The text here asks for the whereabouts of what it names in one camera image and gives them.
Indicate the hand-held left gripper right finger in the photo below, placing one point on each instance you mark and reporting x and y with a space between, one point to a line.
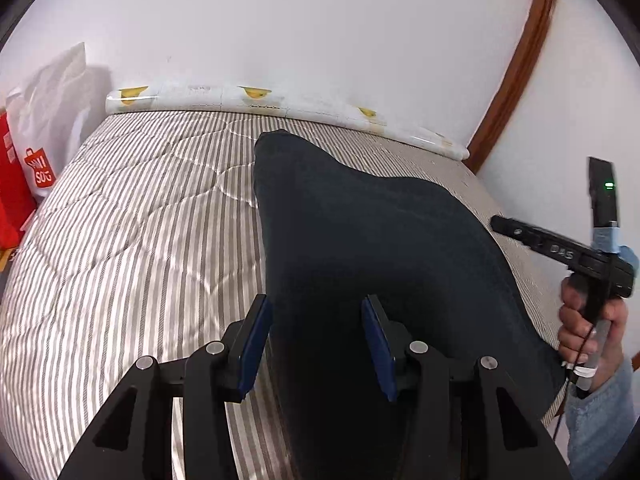
378 347

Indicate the white shopping bag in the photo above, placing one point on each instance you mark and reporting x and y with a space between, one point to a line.
55 110

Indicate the brown wooden door frame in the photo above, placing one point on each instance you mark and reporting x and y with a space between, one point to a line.
520 60

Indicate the grey striped quilt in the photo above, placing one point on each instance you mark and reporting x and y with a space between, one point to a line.
135 240

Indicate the rolled floral vinyl tablecloth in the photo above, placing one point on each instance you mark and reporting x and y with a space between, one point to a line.
260 102

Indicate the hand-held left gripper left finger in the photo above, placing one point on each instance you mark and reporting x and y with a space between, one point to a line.
255 345

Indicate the dark navy garment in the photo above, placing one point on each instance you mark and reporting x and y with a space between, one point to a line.
360 240

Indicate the person's right hand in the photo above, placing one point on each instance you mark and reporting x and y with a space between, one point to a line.
570 330

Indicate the person's right forearm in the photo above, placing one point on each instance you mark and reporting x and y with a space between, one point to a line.
600 425

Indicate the red box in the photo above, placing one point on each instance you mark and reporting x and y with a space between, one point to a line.
10 195

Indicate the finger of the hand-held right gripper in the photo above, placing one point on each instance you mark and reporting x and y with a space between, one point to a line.
515 230

